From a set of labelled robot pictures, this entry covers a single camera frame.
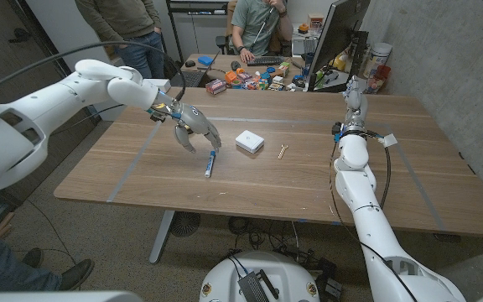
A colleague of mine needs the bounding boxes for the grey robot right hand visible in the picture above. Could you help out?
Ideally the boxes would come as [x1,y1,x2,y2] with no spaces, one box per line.
[342,75,369,131]

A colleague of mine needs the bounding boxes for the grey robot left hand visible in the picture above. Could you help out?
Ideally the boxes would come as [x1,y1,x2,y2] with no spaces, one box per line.
[172,102,223,154]

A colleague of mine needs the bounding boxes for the blue and white marker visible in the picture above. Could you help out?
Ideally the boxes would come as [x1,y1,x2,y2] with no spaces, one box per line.
[204,150,217,179]

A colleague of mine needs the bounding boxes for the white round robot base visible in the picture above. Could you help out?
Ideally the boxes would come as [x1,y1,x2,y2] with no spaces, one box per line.
[199,250,321,302]

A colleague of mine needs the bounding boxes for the maroon printed small box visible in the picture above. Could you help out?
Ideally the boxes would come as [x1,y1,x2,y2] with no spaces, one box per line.
[205,79,228,96]

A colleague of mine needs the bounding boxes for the white power strip box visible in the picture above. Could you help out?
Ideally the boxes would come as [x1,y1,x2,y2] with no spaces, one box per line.
[151,78,172,94]

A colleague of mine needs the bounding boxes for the white square box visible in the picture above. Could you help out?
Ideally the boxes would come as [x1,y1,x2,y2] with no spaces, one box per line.
[235,129,265,154]

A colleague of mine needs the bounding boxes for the black laptop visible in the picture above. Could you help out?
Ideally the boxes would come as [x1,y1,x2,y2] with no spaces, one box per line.
[169,49,221,88]

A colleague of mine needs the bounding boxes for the yellow bottle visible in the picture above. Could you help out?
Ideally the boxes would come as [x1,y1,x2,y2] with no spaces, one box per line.
[329,52,350,72]

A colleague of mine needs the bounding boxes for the white round canister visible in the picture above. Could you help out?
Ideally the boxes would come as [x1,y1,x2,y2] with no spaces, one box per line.
[362,42,393,80]

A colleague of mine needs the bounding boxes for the wooden back desk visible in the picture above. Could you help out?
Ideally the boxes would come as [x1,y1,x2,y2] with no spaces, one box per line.
[174,53,309,91]

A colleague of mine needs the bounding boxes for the black computer monitor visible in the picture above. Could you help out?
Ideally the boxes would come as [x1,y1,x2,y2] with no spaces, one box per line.
[307,0,371,94]

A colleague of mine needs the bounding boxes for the black keyboard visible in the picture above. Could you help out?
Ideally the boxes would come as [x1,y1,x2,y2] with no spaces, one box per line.
[246,55,287,67]

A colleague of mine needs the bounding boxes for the black metal shelf rack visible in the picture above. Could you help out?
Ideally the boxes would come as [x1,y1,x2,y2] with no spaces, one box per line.
[165,0,231,64]

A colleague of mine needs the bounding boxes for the round black floor fan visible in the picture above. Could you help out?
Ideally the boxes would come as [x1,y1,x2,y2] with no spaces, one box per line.
[169,211,202,238]

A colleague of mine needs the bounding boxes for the seated person green t-shirt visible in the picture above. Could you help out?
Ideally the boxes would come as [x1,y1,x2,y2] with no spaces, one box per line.
[229,0,295,64]

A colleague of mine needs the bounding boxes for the grey metal table leg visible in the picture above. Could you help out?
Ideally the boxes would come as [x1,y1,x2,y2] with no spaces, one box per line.
[148,209,176,265]

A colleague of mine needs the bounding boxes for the standing person olive sweater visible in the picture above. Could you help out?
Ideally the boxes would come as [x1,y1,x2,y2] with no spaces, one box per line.
[75,0,166,80]

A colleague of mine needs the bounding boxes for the black device on base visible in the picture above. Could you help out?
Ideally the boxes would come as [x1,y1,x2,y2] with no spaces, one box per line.
[236,269,280,302]

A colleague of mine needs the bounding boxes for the white robot torso edge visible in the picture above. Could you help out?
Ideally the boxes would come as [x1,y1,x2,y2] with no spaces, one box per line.
[0,290,144,302]

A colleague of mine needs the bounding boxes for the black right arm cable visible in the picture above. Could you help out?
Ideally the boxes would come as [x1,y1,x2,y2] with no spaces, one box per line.
[328,133,419,302]

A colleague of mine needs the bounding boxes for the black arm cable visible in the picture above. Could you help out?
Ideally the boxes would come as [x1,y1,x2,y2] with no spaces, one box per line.
[0,40,187,102]
[328,133,419,302]

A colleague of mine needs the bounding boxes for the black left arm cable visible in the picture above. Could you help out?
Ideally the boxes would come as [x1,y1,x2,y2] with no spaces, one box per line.
[0,40,187,102]

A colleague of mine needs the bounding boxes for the black floor cable bundle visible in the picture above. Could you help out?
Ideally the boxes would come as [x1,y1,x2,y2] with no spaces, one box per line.
[224,216,343,299]

